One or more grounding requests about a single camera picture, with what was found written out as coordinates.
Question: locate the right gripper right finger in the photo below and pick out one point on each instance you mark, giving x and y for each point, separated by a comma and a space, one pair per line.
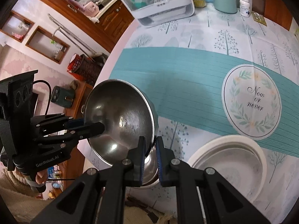
203, 196

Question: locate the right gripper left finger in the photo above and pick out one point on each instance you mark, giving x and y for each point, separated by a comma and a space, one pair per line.
98, 196

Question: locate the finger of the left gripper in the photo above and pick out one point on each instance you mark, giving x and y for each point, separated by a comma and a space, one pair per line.
57, 120
76, 134

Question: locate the white floral ceramic plate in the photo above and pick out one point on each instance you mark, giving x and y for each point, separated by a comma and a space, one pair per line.
239, 159

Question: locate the large stainless steel bowl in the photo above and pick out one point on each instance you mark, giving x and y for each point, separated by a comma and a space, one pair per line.
126, 113

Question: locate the steel bowl pink rim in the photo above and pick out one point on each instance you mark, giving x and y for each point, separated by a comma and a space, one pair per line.
149, 167

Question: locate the cream knit sleeve forearm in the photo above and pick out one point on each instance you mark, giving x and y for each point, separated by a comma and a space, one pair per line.
22, 202

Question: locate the left hand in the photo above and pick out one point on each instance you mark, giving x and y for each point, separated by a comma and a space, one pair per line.
42, 177

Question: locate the green power adapter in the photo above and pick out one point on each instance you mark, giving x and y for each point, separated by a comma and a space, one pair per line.
63, 97

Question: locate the dark woven basket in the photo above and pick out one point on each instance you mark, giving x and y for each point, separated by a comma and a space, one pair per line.
84, 69

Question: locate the tree patterned tablecloth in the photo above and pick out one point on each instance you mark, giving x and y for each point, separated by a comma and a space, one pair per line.
212, 75

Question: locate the clear white storage box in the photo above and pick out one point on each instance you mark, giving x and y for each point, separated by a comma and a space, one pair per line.
151, 13

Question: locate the green tissue pack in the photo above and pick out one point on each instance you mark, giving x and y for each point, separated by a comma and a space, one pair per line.
297, 33

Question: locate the gold blister pill pack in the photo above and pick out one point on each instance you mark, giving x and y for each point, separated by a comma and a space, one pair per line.
259, 18

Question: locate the white pill bottle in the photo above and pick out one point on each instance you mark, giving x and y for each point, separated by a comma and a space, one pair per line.
245, 8

